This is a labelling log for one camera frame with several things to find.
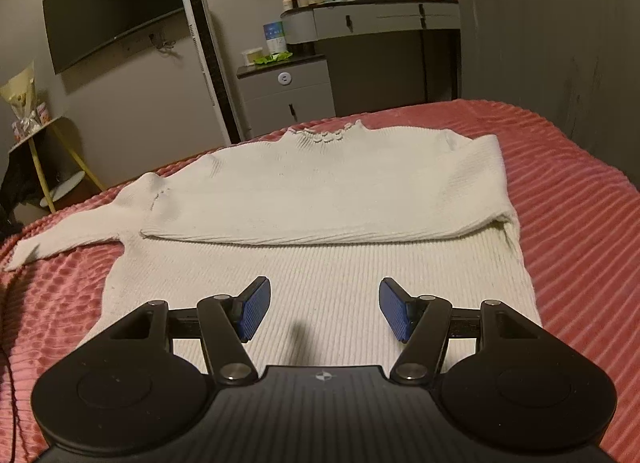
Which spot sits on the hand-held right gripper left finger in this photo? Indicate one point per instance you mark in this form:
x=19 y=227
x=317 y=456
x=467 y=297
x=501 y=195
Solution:
x=255 y=308

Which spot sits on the black wall television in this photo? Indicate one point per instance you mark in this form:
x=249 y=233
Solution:
x=115 y=3

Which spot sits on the grey drawer cabinet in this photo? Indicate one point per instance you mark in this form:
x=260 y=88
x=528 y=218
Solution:
x=287 y=98

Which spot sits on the wrapped flower bouquet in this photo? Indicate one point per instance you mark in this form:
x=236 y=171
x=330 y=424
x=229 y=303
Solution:
x=20 y=93

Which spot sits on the grey vanity table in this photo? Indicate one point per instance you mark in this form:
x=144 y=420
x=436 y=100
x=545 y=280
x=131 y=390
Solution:
x=380 y=18

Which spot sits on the white knit sweater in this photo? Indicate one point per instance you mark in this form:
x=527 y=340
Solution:
x=320 y=193

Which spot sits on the pink ribbed blanket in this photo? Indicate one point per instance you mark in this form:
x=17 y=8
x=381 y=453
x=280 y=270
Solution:
x=575 y=223

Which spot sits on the white tower air conditioner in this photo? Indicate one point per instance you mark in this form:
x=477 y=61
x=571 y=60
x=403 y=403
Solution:
x=206 y=63

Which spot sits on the yellow-legged side table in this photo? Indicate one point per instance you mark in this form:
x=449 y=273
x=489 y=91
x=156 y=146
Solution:
x=60 y=153

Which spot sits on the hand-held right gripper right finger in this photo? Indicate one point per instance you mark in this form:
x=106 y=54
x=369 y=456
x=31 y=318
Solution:
x=394 y=308

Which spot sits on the green packet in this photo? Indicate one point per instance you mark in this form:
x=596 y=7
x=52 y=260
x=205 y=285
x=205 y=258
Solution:
x=272 y=58

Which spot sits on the dark cloth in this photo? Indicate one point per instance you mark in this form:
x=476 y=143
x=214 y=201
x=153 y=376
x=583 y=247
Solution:
x=17 y=188

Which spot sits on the cream tissue box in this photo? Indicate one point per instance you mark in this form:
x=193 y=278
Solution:
x=252 y=56

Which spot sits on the blue and white box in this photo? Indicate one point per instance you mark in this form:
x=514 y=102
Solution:
x=275 y=38

